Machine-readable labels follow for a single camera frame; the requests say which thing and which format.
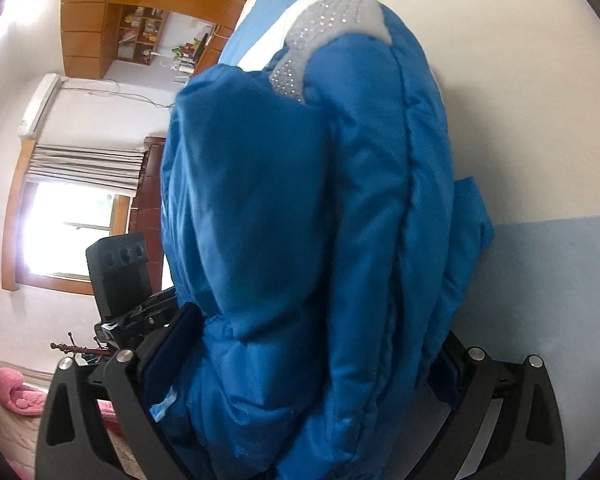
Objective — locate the dark wooden headboard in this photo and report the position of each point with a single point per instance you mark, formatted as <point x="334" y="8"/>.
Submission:
<point x="150" y="195"/>

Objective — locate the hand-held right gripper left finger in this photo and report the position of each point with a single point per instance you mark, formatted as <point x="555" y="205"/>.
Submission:
<point x="172" y="355"/>

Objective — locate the blue puffer jacket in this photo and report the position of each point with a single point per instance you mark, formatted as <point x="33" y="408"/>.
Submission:
<point x="305" y="240"/>

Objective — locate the beige bed mat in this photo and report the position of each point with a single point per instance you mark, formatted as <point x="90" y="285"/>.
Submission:
<point x="0" y="440"/>

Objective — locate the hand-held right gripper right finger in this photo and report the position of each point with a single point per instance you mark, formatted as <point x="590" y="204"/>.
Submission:
<point x="447" y="372"/>

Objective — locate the wooden framed window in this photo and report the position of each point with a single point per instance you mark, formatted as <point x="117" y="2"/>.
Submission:
<point x="55" y="230"/>

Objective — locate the pink plush toy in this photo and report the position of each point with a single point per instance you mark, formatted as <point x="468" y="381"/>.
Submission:
<point x="12" y="390"/>

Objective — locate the grey pleated curtain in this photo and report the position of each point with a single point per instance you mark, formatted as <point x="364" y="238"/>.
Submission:
<point x="87" y="165"/>

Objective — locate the wooden desk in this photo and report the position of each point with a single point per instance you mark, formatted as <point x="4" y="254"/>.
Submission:
<point x="215" y="50"/>

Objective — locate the white air conditioner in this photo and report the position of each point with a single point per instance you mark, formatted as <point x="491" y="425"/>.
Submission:
<point x="37" y="105"/>

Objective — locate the dark wooden rack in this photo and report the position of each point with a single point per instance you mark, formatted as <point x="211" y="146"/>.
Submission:
<point x="77" y="347"/>

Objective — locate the wooden bookshelf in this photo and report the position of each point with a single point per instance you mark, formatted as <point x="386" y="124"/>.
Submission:
<point x="140" y="35"/>

